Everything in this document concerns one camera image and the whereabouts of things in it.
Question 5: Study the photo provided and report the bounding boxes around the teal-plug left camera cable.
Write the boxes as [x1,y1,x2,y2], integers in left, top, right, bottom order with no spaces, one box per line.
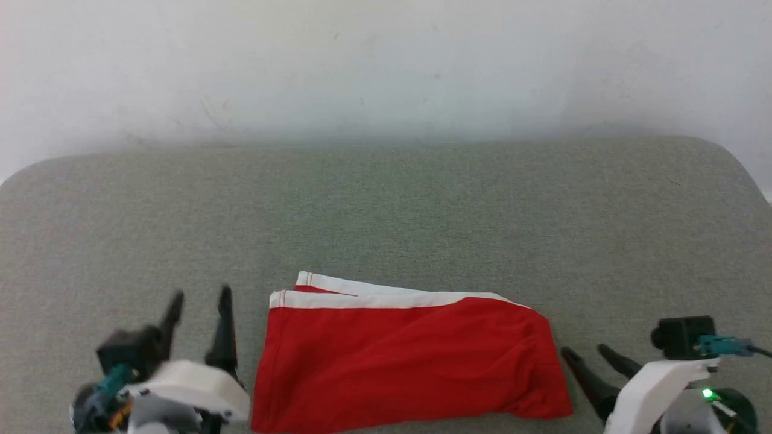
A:
[77,363,138,426]

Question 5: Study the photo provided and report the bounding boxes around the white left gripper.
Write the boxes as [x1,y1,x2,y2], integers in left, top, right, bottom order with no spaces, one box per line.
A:
[71,285,252,433]

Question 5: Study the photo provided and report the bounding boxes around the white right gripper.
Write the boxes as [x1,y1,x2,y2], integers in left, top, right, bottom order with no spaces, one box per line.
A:
[560,343,759,434]

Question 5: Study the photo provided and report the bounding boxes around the teal-plug right camera cable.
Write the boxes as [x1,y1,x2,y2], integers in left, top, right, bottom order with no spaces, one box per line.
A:
[698,335,772,360]

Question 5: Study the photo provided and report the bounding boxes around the red shorts with white waistband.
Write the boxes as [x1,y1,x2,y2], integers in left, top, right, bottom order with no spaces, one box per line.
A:
[250,271,574,434]

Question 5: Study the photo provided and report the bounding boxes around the grey-green fabric sofa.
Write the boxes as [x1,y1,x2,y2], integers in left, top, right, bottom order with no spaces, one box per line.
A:
[0,136,772,434]

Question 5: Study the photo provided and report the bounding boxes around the teal-plug camera cable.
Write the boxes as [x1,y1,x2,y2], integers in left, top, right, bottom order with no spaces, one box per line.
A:
[77,363,138,426]
[698,335,772,360]

